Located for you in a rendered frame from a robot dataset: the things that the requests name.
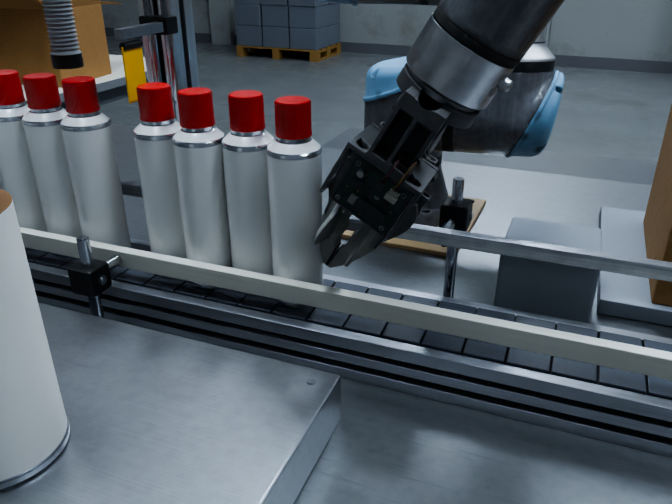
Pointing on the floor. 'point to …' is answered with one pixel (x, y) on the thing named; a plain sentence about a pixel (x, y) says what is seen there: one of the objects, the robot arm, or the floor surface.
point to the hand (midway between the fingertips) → (335, 252)
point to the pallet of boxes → (288, 28)
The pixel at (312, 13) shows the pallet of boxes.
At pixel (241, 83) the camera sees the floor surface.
